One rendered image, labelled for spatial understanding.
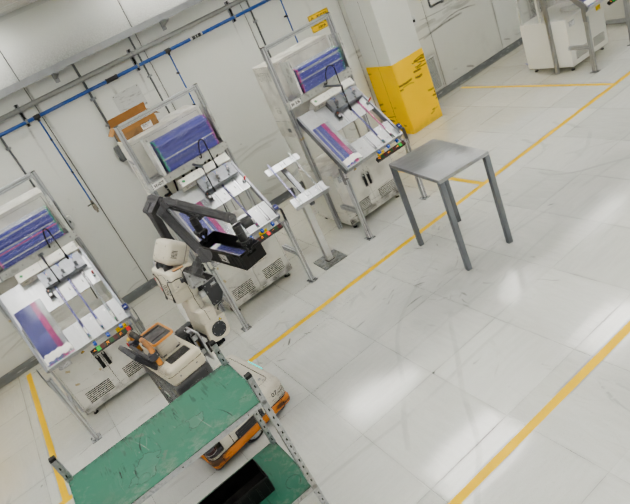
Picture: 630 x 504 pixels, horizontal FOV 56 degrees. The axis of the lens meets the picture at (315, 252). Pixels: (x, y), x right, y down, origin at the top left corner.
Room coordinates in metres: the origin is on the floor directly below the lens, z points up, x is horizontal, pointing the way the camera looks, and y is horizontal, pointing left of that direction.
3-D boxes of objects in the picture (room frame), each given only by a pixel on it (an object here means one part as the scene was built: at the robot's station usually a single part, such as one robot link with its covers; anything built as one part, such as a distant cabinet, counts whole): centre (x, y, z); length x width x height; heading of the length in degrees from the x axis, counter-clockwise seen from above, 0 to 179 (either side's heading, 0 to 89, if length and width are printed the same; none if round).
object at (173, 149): (4.98, 0.60, 1.52); 0.51 x 0.13 x 0.27; 112
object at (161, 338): (3.22, 1.10, 0.87); 0.23 x 0.15 x 0.11; 31
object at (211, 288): (3.42, 0.75, 0.99); 0.28 x 0.16 x 0.22; 31
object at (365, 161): (5.46, -0.72, 0.65); 1.01 x 0.73 x 1.29; 22
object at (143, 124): (5.22, 0.81, 1.82); 0.68 x 0.30 x 0.20; 112
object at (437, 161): (4.13, -1.14, 0.40); 0.70 x 0.45 x 0.80; 14
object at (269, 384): (3.28, 1.00, 0.16); 0.67 x 0.64 x 0.25; 121
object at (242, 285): (5.07, 0.70, 0.31); 0.70 x 0.65 x 0.62; 112
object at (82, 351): (4.36, 1.96, 0.66); 1.01 x 0.73 x 1.31; 22
